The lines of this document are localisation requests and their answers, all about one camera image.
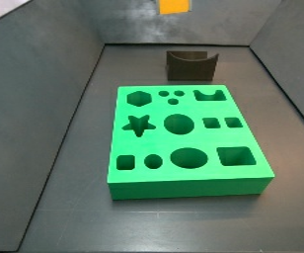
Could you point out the orange three prong object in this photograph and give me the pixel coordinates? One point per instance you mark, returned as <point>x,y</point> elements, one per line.
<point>173,6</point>

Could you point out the green shape sorter block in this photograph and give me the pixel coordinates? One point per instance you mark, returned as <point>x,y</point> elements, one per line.
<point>182,144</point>

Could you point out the black curved fixture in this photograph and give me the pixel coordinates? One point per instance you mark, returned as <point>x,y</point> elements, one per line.
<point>190,65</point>

